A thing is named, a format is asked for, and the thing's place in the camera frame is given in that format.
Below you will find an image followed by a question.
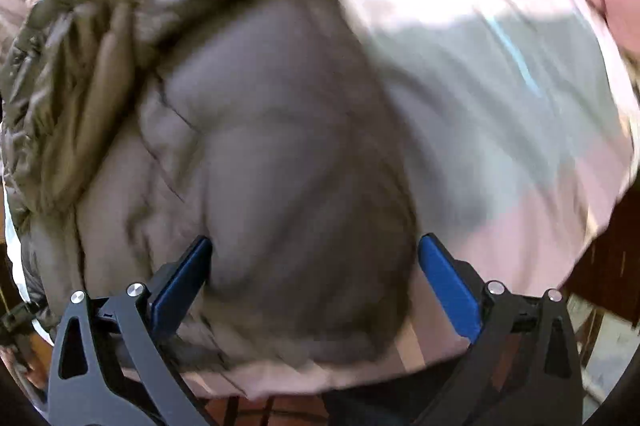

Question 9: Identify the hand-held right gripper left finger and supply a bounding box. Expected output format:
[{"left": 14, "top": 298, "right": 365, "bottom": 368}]
[{"left": 47, "top": 235, "right": 214, "bottom": 426}]

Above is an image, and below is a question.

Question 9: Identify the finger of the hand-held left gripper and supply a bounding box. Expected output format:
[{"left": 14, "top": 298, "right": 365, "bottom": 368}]
[{"left": 0, "top": 300, "right": 40, "bottom": 359}]

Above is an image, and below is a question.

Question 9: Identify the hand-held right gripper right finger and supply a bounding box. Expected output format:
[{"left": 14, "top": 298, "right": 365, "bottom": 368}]
[{"left": 416, "top": 233, "right": 588, "bottom": 426}]

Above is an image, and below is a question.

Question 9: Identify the olive hooded puffer jacket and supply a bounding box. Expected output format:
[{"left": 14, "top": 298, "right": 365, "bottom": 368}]
[{"left": 0, "top": 0, "right": 422, "bottom": 368}]

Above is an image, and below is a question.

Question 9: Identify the person's dark clothing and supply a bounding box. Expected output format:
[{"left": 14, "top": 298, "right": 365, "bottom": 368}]
[{"left": 322, "top": 381, "right": 431, "bottom": 426}]

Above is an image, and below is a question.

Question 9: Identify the pastel patchwork bed sheet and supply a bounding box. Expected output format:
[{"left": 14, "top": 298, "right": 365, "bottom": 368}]
[{"left": 20, "top": 0, "right": 637, "bottom": 403}]

